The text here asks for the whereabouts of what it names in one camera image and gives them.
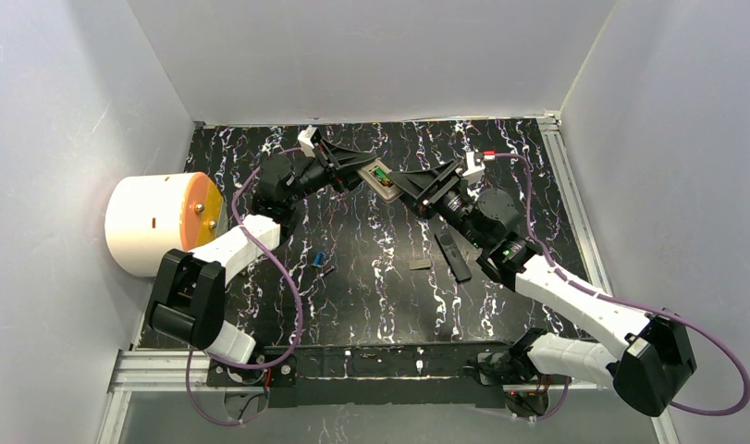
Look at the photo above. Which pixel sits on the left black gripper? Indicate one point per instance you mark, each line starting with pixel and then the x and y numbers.
pixel 325 163

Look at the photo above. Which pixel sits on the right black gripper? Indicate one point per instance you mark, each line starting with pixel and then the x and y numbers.
pixel 442 186

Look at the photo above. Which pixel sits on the white remote control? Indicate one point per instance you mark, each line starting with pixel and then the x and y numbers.
pixel 388 194

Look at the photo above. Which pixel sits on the grey battery cover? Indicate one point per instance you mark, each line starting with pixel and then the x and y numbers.
pixel 420 264

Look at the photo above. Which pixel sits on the green battery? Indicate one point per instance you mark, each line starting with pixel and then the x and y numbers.
pixel 382 178

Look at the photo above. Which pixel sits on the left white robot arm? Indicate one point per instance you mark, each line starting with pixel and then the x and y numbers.
pixel 187 302

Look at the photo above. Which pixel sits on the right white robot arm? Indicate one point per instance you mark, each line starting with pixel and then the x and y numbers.
pixel 646 358

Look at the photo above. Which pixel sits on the black remote control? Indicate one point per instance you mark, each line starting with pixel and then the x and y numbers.
pixel 453 257

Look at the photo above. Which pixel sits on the blue battery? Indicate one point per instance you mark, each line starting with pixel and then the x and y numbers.
pixel 318 259

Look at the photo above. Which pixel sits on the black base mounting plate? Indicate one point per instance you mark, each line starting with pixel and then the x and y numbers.
pixel 477 374

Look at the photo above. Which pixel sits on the white orange cylinder container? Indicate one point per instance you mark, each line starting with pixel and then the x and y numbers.
pixel 147 216

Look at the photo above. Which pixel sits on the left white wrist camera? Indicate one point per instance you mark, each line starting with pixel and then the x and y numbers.
pixel 306 141

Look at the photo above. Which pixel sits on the right aluminium frame rail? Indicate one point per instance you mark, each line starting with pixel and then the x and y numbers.
pixel 555 148

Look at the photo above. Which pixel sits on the aluminium frame rail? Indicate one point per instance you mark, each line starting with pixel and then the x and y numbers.
pixel 555 148
pixel 162 397

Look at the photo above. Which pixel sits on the front aluminium frame rail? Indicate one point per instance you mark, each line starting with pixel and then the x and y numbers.
pixel 162 397

